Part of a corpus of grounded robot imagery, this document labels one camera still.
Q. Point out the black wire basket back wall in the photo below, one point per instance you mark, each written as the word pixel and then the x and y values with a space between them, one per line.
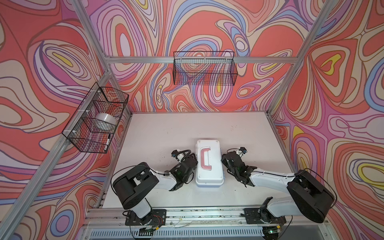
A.
pixel 204 68

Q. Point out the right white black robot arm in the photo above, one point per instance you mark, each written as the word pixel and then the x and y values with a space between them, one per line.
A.
pixel 306 196

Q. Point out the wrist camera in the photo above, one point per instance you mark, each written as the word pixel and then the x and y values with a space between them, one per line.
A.
pixel 243 150
pixel 177 155

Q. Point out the white blue plastic tool box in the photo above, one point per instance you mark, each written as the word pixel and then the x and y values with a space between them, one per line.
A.
pixel 209 172

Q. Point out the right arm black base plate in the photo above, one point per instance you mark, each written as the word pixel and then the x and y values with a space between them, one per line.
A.
pixel 257 216

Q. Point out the grey duct tape roll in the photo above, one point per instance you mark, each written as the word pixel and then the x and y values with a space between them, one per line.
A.
pixel 106 118

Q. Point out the black wire basket left wall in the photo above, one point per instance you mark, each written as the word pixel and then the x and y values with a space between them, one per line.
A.
pixel 84 131

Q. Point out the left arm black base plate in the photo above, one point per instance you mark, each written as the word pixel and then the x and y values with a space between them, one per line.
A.
pixel 155 218

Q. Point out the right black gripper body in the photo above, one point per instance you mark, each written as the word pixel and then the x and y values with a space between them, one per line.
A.
pixel 234 173

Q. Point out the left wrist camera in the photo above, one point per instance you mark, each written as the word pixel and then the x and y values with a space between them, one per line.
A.
pixel 177 155

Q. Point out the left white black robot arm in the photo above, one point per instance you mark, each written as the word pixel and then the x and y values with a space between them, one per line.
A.
pixel 133 186

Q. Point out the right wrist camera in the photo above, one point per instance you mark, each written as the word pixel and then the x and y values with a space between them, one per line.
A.
pixel 243 150

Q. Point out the black wire basket wall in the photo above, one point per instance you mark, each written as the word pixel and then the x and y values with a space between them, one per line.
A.
pixel 84 131
pixel 204 68

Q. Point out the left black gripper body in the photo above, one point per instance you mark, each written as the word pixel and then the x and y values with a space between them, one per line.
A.
pixel 195 163

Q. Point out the black marker pen in basket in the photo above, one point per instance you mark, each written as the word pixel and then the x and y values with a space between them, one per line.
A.
pixel 107 143

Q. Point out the aluminium mounting rail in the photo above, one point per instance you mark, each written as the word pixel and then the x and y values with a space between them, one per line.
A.
pixel 227 216

